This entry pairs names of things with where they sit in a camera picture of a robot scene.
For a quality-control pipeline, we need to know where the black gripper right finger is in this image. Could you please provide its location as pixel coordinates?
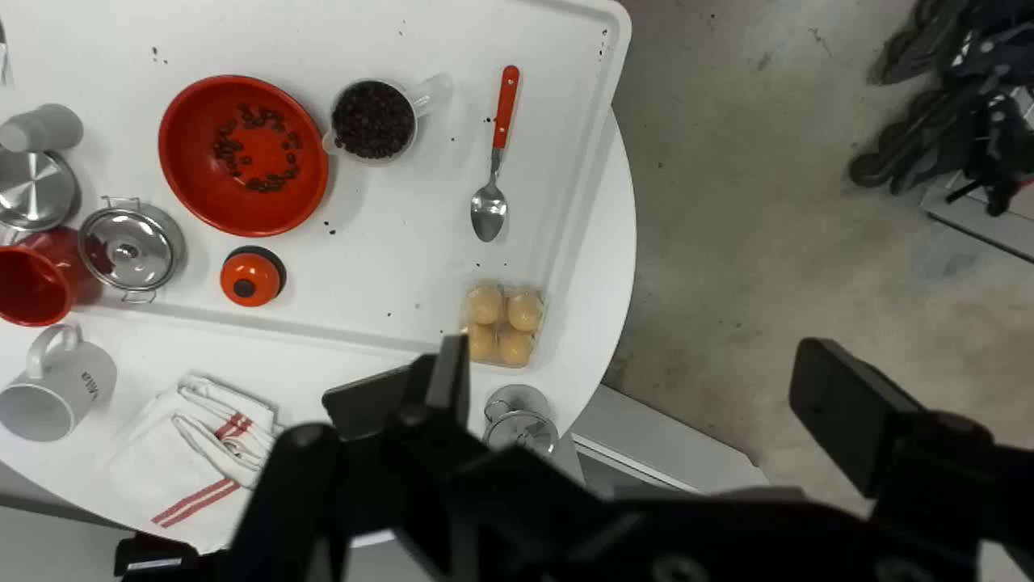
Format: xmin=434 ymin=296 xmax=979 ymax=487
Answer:
xmin=788 ymin=337 xmax=1034 ymax=563

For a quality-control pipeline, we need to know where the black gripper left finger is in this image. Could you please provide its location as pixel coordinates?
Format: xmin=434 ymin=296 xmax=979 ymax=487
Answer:
xmin=230 ymin=333 xmax=509 ymax=582

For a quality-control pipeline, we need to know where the clear mug with coffee beans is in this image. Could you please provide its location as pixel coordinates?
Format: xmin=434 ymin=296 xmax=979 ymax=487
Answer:
xmin=324 ymin=71 xmax=456 ymax=162

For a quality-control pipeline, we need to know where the red bowl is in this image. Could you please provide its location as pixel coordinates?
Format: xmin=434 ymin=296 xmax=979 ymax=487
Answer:
xmin=156 ymin=71 xmax=334 ymax=243

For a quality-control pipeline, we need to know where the white mug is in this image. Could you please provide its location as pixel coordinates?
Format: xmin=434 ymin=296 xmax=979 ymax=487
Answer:
xmin=0 ymin=319 xmax=118 ymax=446

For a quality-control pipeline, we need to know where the red mug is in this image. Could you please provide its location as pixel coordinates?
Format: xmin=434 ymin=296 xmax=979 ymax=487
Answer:
xmin=0 ymin=226 xmax=106 ymax=331

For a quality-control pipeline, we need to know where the clear pack of brown eggs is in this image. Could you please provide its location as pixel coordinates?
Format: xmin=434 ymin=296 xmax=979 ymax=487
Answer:
xmin=462 ymin=278 xmax=550 ymax=370

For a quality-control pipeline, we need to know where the small steel pot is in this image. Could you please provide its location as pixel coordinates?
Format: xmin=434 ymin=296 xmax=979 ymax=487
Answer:
xmin=483 ymin=383 xmax=563 ymax=455

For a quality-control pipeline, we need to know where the white plastic tray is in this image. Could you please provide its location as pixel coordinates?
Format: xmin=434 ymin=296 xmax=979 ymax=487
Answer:
xmin=0 ymin=0 xmax=638 ymax=354

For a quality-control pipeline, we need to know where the white door with glass panel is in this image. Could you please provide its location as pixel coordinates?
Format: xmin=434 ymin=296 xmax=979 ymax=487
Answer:
xmin=565 ymin=386 xmax=770 ymax=502

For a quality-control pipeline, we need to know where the small orange round timer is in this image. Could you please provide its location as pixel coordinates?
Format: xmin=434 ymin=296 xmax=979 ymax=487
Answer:
xmin=216 ymin=243 xmax=289 ymax=312

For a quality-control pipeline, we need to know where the silver metal container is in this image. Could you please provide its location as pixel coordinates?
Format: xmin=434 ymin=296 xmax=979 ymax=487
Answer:
xmin=0 ymin=99 xmax=88 ymax=236

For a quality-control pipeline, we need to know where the spoon with red handle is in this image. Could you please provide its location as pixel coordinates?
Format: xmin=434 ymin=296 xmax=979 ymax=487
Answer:
xmin=469 ymin=60 xmax=523 ymax=245

